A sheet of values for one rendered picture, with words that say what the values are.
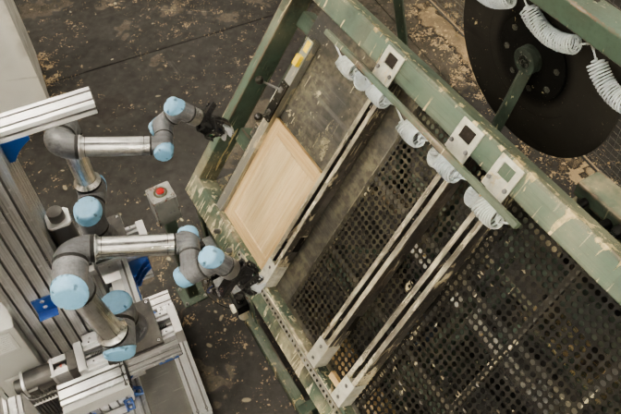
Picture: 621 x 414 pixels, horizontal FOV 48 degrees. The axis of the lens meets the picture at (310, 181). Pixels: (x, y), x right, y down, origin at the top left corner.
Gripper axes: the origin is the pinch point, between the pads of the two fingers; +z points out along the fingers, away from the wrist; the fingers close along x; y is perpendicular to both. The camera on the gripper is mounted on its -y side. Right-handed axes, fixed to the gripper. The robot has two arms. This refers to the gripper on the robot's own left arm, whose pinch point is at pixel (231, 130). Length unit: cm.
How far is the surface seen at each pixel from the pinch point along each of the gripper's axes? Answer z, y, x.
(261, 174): 25.1, 9.3, -6.9
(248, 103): 20.9, -27.2, -4.7
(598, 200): 22, 85, 123
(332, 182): 16, 37, 34
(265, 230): 30.7, 33.6, -13.6
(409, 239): 16, 74, 61
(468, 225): 10, 80, 85
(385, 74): -2, 19, 77
